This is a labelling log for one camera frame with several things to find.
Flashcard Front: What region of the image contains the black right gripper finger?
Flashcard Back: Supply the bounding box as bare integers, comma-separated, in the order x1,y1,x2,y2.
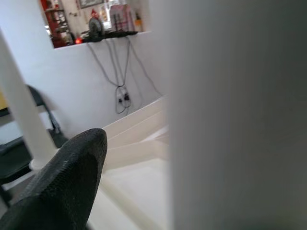
0,128,108,230

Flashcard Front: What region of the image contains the white plastic table leg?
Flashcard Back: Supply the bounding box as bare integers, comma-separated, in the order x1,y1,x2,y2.
0,26,59,170
150,0,307,230

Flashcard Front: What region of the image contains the black folding chair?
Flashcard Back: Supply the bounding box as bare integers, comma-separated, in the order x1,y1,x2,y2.
0,85,69,208

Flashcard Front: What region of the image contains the yellow box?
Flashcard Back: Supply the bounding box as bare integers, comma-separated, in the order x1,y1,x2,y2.
0,88,8,111

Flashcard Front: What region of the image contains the black wifi router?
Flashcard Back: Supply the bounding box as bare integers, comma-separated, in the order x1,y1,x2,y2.
81,30,139,43

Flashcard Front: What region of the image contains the round grey ornament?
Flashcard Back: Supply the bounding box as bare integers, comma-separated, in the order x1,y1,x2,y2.
88,16,105,36

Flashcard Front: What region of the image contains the red wooden shelf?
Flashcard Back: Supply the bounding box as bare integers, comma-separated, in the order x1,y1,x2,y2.
40,0,74,47

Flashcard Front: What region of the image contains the pink house shaped box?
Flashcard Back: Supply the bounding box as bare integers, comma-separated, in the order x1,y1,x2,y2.
109,4,134,31

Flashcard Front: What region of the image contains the thin black wall cable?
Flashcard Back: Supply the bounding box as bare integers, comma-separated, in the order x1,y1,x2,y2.
86,38,165,115

